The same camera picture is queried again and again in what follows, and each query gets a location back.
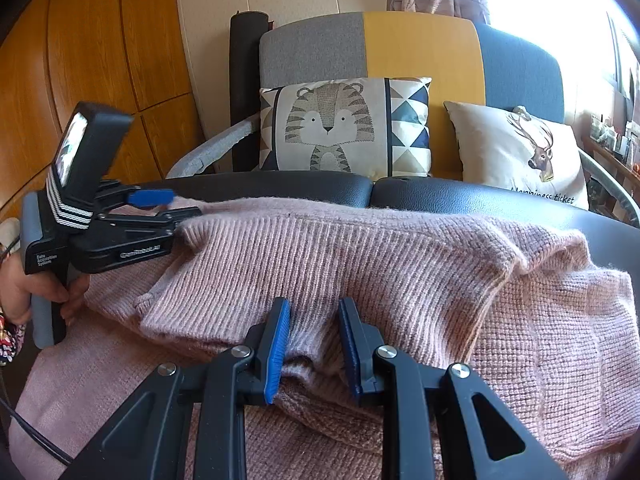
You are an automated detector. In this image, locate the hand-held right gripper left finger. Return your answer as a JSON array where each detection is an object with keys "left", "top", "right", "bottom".
[{"left": 60, "top": 297, "right": 292, "bottom": 480}]

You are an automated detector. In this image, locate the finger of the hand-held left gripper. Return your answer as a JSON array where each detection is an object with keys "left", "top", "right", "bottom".
[
  {"left": 95, "top": 205, "right": 204, "bottom": 237},
  {"left": 99, "top": 180, "right": 177, "bottom": 210}
]

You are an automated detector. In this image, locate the black cable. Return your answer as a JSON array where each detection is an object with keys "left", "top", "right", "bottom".
[{"left": 0, "top": 370, "right": 76, "bottom": 467}]

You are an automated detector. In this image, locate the black rolled mat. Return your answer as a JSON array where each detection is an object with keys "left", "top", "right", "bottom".
[{"left": 229, "top": 10, "right": 274, "bottom": 173}]

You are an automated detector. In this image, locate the bright window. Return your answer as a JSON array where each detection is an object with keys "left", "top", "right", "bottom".
[{"left": 480, "top": 0, "right": 640, "bottom": 111}]

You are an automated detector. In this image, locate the pink knit sweater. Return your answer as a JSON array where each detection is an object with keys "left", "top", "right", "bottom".
[{"left": 10, "top": 195, "right": 636, "bottom": 480}]

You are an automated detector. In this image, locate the grey yellow blue sofa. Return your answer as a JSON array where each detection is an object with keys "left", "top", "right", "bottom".
[{"left": 165, "top": 10, "right": 640, "bottom": 231}]

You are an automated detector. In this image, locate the tiger print pillow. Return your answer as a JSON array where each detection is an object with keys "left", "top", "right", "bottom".
[{"left": 257, "top": 77, "right": 433, "bottom": 179}]

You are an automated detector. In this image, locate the wooden wardrobe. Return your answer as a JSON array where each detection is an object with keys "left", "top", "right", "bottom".
[{"left": 0, "top": 0, "right": 207, "bottom": 221}]

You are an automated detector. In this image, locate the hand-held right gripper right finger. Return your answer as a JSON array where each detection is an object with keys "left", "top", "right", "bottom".
[{"left": 337, "top": 298, "right": 568, "bottom": 480}]

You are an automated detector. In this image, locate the deer print pillow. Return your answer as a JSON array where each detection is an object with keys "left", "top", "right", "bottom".
[{"left": 444, "top": 101, "right": 592, "bottom": 211}]

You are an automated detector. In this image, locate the wooden side table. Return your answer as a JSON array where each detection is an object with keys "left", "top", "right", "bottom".
[{"left": 580, "top": 110, "right": 640, "bottom": 188}]

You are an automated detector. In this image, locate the person's left hand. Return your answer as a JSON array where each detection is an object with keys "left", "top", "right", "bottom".
[{"left": 0, "top": 254, "right": 92, "bottom": 327}]

